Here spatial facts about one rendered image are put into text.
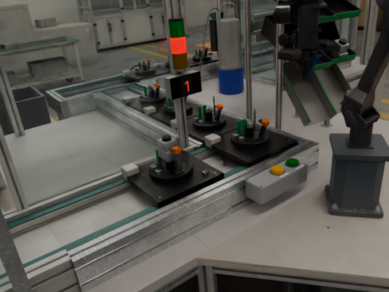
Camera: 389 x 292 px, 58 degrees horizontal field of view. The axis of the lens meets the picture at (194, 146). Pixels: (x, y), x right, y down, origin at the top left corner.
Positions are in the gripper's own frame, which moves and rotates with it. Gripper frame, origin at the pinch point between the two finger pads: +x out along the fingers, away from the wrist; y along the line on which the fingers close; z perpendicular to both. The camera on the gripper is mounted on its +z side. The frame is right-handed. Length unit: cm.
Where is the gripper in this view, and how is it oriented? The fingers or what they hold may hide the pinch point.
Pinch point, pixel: (305, 68)
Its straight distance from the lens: 112.2
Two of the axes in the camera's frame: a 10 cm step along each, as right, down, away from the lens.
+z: -5.8, -3.0, 7.6
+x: 0.8, 9.0, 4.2
